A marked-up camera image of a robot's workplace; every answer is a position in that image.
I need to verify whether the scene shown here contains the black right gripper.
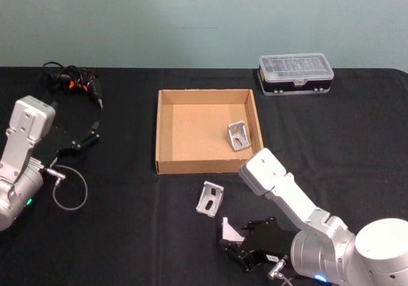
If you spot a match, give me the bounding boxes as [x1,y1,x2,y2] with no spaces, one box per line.
[218,217,300,273]

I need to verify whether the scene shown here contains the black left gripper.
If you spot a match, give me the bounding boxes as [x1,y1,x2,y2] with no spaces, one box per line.
[31,99,101,169]

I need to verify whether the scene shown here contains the white corner bracket piece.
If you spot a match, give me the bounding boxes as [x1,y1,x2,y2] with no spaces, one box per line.
[221,217,245,243]

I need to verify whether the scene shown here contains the black table cloth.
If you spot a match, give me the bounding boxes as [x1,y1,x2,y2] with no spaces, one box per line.
[0,65,408,286]

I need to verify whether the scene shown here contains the brown cardboard tray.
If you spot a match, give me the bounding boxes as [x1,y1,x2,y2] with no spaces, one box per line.
[155,89,265,175]

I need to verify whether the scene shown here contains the clear plastic case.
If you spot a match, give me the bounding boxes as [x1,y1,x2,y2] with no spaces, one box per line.
[257,54,335,97]

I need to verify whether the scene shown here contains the black corded tool orange parts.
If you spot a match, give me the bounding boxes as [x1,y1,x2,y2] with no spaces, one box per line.
[42,61,105,111]

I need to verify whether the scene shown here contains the right gripper thin cable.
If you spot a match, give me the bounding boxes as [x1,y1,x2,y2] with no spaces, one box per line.
[266,256,307,286]

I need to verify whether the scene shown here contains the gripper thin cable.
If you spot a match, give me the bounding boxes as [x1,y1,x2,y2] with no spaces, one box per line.
[43,164,89,211]
[266,256,307,286]

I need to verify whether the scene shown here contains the silver metal corner bracket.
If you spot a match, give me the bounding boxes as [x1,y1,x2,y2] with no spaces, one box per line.
[226,118,252,154]
[194,180,225,218]

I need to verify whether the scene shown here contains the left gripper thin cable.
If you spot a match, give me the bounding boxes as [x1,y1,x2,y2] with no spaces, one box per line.
[43,164,89,211]

